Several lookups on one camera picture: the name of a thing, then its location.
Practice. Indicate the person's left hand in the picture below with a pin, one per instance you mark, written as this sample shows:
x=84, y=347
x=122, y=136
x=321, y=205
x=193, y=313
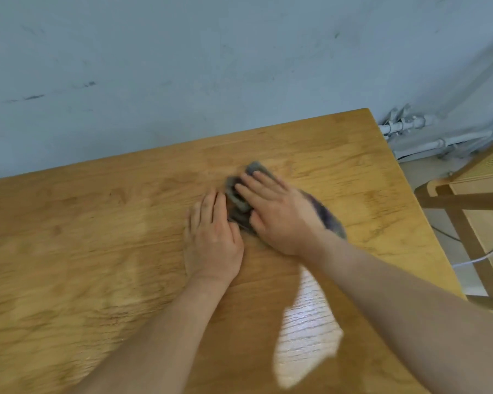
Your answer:
x=213, y=246

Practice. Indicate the person's right hand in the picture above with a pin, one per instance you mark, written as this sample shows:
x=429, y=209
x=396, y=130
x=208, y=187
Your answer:
x=283, y=217

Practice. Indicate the grey striped cleaning cloth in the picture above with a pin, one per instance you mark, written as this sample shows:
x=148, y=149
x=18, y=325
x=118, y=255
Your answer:
x=238, y=201

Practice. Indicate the white wall pipe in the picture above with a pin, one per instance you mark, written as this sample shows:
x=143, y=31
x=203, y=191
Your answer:
x=435, y=139

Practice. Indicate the wooden rattan chair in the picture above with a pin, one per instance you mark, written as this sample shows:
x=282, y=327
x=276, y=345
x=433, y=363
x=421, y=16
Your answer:
x=472, y=209

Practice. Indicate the wooden table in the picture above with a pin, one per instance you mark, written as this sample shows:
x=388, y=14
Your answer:
x=86, y=242

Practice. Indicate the person's left forearm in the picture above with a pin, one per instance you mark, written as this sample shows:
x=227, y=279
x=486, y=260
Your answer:
x=148, y=340

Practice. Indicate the person's right forearm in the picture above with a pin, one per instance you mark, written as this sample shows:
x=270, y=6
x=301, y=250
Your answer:
x=415, y=315

